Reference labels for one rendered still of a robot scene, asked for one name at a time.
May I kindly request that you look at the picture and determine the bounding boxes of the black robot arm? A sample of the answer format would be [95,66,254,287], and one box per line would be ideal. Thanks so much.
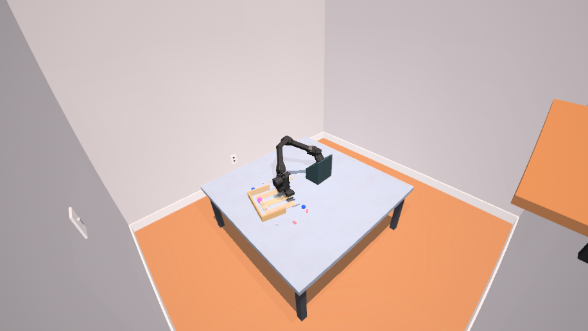
[272,135,324,193]

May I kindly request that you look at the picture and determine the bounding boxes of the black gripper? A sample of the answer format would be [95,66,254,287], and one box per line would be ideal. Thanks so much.
[282,181,295,197]

